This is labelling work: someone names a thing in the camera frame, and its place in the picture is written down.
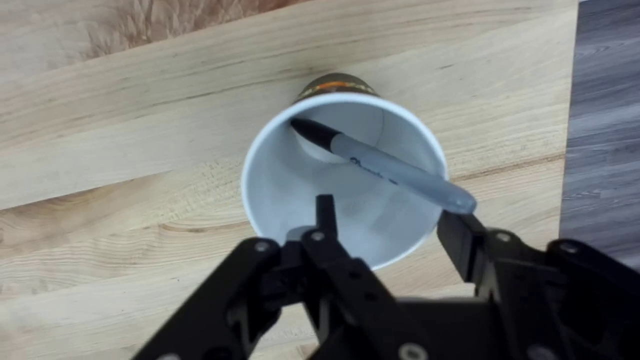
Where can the grey black marker pen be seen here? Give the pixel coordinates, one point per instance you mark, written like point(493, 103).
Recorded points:
point(400, 174)

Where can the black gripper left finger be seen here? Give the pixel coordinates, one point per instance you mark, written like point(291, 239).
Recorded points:
point(301, 293)

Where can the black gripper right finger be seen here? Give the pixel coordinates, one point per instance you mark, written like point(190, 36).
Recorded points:
point(561, 301)

